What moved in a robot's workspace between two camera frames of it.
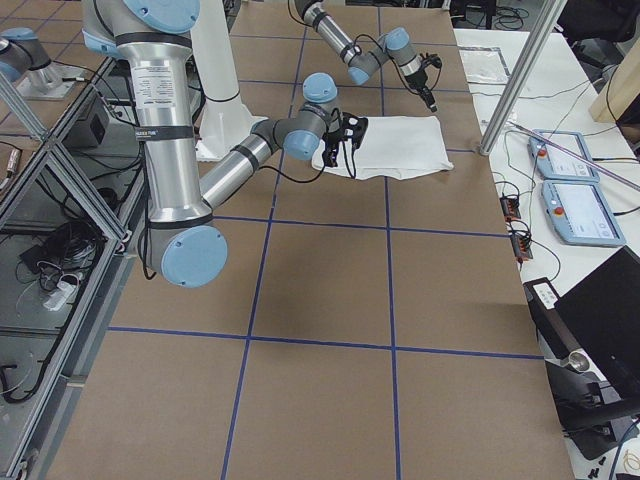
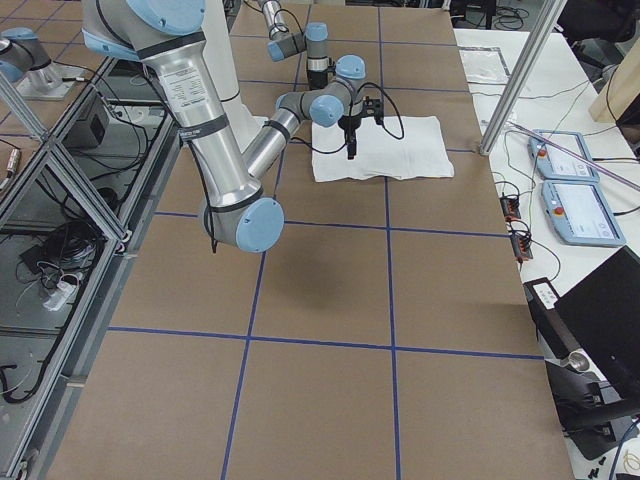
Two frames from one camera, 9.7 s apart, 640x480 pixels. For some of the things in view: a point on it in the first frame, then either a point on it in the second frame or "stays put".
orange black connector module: x=510 y=207 stays put
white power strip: x=65 y=293 stays put
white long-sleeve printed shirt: x=393 y=148 stays put
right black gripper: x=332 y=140 -> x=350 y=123
